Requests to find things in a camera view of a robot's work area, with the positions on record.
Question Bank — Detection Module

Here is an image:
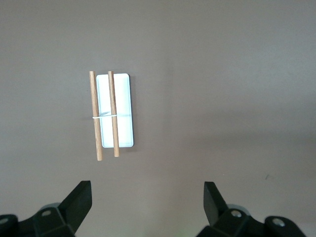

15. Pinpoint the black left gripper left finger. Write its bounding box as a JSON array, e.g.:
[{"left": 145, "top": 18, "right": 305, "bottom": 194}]
[{"left": 0, "top": 180, "right": 93, "bottom": 237}]

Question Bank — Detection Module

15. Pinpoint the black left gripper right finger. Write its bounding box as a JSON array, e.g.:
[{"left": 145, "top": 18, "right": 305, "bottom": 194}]
[{"left": 195, "top": 181, "right": 310, "bottom": 237}]

